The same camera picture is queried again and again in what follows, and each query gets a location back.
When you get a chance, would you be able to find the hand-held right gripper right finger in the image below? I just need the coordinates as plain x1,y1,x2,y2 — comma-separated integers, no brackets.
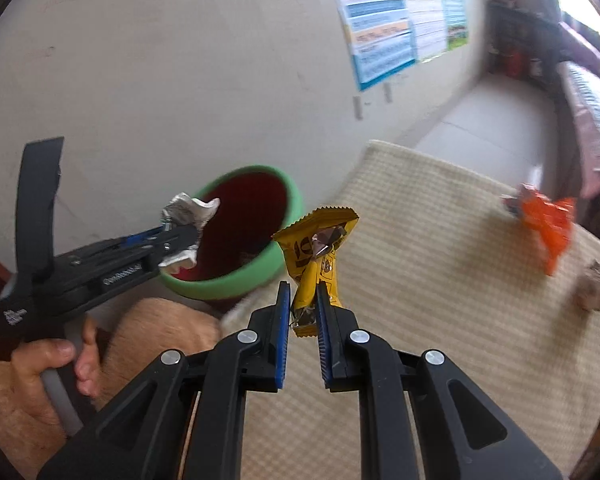
315,282,566,480

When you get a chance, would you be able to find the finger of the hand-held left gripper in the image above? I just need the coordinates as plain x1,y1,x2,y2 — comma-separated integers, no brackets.
115,224,173,248
147,222,203,267

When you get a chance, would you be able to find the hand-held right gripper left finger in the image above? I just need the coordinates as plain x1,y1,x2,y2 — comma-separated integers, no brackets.
37,281,292,480

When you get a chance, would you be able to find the white silver wrapper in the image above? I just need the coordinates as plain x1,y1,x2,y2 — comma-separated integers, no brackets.
157,191,222,275

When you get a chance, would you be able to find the green bin with red inside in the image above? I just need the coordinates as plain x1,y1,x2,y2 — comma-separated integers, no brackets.
157,164,305,302

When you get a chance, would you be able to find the yellow snack wrapper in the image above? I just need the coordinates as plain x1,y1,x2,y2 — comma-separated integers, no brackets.
272,205,360,338

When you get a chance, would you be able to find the person's left hand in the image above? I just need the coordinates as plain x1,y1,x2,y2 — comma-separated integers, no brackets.
0,317,103,476

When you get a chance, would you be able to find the beige checkered tablecloth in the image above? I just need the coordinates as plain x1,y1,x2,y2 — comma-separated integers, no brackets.
180,139,600,480

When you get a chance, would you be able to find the orange snack bag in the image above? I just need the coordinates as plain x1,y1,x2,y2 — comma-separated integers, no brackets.
500,182,577,276

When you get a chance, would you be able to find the brown snack wrapper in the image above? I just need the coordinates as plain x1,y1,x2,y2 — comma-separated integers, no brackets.
577,260,600,312

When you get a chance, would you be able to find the red canister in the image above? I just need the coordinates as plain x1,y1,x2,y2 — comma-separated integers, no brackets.
502,47,526,78

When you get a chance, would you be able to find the printed bed blanket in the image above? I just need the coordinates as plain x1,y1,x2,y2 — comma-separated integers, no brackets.
557,60,600,201

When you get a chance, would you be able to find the dark storage shelf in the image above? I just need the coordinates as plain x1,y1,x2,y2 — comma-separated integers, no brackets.
485,0,561,81

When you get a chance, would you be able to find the blue striped wall poster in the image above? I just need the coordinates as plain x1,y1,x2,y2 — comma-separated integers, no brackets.
325,0,417,92

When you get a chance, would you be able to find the white table wall poster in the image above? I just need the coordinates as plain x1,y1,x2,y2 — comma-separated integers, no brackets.
404,0,444,64

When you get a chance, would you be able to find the green bordered wall poster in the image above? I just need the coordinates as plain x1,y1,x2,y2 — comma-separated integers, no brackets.
437,0,470,53

